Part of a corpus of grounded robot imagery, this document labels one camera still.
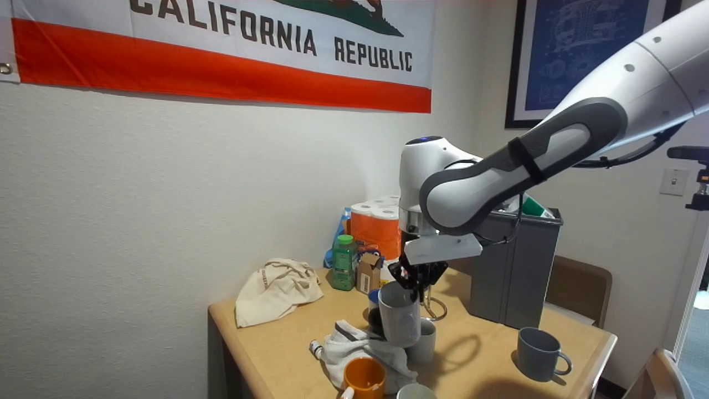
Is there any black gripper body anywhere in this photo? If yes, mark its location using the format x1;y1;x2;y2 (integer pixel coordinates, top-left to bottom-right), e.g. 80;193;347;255
395;255;449;289

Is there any all white mug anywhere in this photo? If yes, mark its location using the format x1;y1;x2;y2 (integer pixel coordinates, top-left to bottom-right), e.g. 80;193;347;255
375;281;425;351

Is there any black mug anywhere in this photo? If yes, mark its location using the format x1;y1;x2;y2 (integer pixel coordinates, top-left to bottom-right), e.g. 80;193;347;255
362;301;385;340

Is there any orange mug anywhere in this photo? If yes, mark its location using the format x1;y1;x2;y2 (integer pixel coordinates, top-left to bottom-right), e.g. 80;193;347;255
339;356;387;399

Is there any grey mug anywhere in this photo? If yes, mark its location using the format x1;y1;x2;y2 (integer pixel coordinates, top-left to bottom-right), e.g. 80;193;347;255
512;323;575;383

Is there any small brown box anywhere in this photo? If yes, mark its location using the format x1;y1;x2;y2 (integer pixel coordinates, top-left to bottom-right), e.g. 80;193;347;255
351;251;385;295

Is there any paper towel pack orange wrap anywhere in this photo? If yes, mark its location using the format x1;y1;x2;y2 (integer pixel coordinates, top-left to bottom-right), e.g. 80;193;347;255
347;194;408;262

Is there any green plastic bottle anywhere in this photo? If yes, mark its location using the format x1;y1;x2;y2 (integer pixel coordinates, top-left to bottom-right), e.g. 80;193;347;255
328;233;359;293

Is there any blue plastic item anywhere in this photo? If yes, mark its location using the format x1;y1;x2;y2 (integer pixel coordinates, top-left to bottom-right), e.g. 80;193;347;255
320;205;351;270

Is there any grey plastic bin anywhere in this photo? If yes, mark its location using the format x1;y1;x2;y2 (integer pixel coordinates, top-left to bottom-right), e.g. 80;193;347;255
466;205;565;331

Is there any white crumpled cloth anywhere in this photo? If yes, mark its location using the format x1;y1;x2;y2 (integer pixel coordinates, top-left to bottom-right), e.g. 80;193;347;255
307;317;416;394

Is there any cream tote bag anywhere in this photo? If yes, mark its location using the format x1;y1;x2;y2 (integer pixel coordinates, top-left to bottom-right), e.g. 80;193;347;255
233;255;325;331

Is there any brown chair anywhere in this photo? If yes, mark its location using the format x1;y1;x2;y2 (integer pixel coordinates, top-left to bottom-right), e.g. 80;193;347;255
545;253;615;331

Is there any framed blue poster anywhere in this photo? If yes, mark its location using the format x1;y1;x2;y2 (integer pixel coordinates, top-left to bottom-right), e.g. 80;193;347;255
504;0;685;131

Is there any California Republic flag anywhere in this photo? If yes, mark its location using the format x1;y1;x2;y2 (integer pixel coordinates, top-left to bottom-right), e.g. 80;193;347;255
0;0;434;116

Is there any wire paper towel holder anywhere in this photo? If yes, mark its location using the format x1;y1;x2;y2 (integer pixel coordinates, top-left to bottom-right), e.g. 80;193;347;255
420;284;451;323

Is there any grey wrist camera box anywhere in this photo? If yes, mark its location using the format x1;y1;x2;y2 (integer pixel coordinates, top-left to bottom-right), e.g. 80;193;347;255
401;231;485;267

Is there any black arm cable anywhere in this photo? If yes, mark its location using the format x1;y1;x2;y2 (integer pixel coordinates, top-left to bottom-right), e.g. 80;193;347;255
574;120;685;170

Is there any white light switch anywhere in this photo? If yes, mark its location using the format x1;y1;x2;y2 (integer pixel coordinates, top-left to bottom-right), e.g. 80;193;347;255
657;166;690;199

